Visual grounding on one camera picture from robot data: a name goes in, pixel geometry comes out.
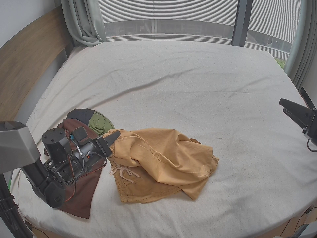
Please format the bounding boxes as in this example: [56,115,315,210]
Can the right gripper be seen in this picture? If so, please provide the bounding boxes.
[279,98,317,146]

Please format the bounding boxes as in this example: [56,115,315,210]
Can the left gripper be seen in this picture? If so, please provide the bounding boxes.
[72,135,112,171]

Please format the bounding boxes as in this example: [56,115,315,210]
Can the tan shorts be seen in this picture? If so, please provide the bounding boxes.
[102,127,220,204]

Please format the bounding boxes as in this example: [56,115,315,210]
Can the bed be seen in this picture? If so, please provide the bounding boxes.
[0,5,317,238]

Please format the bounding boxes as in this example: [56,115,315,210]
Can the green garment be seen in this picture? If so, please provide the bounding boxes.
[88,111,115,136]

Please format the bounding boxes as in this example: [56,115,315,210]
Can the dark grey garment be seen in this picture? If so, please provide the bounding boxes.
[67,108,96,128]

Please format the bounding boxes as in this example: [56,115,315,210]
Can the brown shorts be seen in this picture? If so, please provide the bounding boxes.
[44,118,107,219]

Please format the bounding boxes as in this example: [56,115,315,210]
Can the grey-green curtain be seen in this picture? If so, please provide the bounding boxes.
[283,0,317,91]
[58,0,107,46]

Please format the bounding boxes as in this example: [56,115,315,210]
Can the window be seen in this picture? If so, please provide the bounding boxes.
[95,0,306,59]

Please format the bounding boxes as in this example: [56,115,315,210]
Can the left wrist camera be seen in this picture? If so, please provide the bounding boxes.
[70,126,98,147]

